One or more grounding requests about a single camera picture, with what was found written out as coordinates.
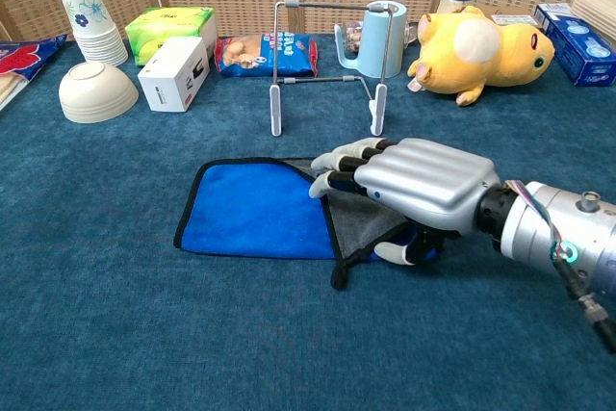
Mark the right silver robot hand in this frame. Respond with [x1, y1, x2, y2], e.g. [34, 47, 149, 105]
[307, 137, 504, 267]

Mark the grey and blue cloth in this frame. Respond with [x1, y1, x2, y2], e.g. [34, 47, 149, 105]
[172, 156, 439, 291]

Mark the yellow plush toy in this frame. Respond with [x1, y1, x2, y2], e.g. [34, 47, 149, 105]
[406, 5, 556, 108]

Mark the light blue mug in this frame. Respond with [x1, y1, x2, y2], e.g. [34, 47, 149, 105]
[334, 1, 408, 80]

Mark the long blue carton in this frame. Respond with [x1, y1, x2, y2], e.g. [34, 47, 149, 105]
[533, 2, 616, 89]

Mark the blue biscuit bag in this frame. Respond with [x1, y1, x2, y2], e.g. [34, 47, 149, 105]
[214, 33, 320, 79]

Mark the white cardboard box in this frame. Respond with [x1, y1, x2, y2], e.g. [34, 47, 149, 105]
[137, 36, 211, 114]

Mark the teal carpet table cover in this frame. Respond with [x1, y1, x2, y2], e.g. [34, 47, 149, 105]
[0, 33, 616, 411]

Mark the green tissue box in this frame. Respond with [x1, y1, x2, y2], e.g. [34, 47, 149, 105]
[124, 6, 218, 68]

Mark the beige upturned bowl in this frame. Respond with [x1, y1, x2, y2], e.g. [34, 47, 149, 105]
[58, 62, 140, 124]

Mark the stack of paper cups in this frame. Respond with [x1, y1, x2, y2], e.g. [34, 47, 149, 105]
[55, 0, 130, 68]

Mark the metal wire rack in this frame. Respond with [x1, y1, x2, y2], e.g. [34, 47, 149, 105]
[268, 0, 400, 138]

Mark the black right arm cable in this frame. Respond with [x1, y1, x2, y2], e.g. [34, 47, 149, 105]
[552, 246, 616, 354]

